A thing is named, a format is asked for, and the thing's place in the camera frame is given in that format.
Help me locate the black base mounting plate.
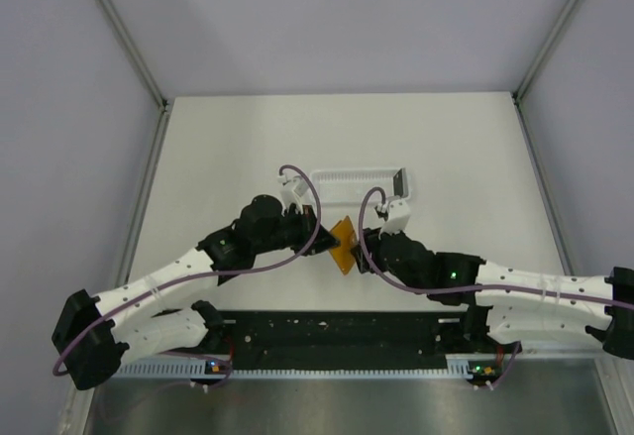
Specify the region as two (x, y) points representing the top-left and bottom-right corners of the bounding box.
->
(167, 309), (521, 372)

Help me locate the orange leather card holder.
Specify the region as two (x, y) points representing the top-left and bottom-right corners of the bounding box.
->
(329, 216), (358, 275)

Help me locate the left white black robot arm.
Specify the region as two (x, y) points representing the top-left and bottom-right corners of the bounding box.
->
(52, 195), (339, 390)

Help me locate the aluminium frame post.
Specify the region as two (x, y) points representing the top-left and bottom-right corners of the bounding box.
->
(95, 0), (169, 111)
(512, 0), (585, 107)

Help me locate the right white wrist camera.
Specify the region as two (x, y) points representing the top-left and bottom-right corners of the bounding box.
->
(374, 198), (411, 234)

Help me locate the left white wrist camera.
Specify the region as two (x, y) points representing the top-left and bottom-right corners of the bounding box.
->
(277, 173), (312, 215)

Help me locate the right aluminium frame post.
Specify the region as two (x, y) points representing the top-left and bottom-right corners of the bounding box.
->
(512, 0), (585, 107)

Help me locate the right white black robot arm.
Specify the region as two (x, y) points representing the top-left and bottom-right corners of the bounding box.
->
(352, 229), (633, 360)

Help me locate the clear plastic card tray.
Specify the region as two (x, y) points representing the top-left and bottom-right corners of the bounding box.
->
(309, 166), (411, 206)

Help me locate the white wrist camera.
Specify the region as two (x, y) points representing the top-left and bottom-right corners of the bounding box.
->
(374, 198), (411, 234)
(277, 173), (312, 215)

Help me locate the dark credit card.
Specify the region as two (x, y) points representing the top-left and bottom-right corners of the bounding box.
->
(392, 167), (409, 199)

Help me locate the grey slotted cable duct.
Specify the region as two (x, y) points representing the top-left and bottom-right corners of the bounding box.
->
(116, 358), (499, 381)

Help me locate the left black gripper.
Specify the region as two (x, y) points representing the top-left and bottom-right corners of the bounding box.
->
(254, 205), (340, 257)

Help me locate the left aluminium frame post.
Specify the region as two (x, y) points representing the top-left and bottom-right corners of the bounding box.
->
(95, 0), (169, 111)

